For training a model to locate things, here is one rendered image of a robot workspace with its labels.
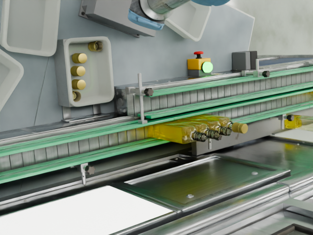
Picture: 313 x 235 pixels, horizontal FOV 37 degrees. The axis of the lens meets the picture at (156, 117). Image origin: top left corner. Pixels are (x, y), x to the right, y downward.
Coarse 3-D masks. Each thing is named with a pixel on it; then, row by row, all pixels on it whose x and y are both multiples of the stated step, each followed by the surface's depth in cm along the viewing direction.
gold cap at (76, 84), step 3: (72, 81) 157; (75, 81) 155; (78, 81) 154; (81, 81) 155; (84, 81) 156; (72, 84) 156; (75, 84) 155; (78, 84) 154; (81, 84) 155; (84, 84) 156; (72, 87) 157; (75, 87) 155; (78, 87) 154; (81, 87) 155; (84, 87) 156
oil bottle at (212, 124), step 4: (188, 120) 165; (192, 120) 164; (196, 120) 163; (200, 120) 162; (204, 120) 162; (208, 120) 161; (212, 120) 161; (216, 120) 161; (208, 124) 158; (212, 124) 157; (216, 124) 158; (220, 124) 159; (212, 128) 157
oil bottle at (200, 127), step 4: (176, 120) 165; (180, 120) 165; (184, 120) 164; (192, 124) 156; (196, 124) 156; (200, 124) 155; (204, 124) 156; (196, 128) 154; (200, 128) 154; (204, 128) 154; (208, 128) 155
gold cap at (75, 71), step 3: (75, 66) 156; (78, 66) 154; (81, 66) 154; (72, 69) 156; (75, 69) 154; (78, 69) 154; (81, 69) 154; (84, 69) 155; (72, 72) 156; (75, 72) 154; (78, 72) 154; (81, 72) 154; (84, 72) 155; (72, 75) 157; (75, 75) 155; (78, 75) 154; (81, 75) 154
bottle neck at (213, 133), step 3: (207, 129) 154; (204, 132) 153; (207, 132) 152; (210, 132) 151; (213, 132) 150; (216, 132) 152; (207, 135) 152; (210, 135) 151; (213, 135) 150; (216, 135) 152; (213, 138) 151; (216, 138) 151
